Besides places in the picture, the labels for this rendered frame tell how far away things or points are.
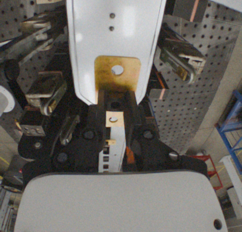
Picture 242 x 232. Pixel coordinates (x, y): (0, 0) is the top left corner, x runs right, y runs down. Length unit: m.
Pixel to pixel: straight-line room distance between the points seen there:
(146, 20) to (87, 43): 0.15
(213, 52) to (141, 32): 0.57
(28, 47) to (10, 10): 0.51
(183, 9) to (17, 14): 0.65
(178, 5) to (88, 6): 0.21
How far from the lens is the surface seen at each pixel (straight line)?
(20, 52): 0.27
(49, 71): 0.50
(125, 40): 0.38
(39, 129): 0.44
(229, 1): 0.46
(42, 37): 0.33
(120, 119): 0.16
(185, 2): 0.42
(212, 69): 0.94
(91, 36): 0.38
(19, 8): 0.76
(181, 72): 0.34
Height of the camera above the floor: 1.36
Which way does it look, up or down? 45 degrees down
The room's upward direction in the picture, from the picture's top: 175 degrees clockwise
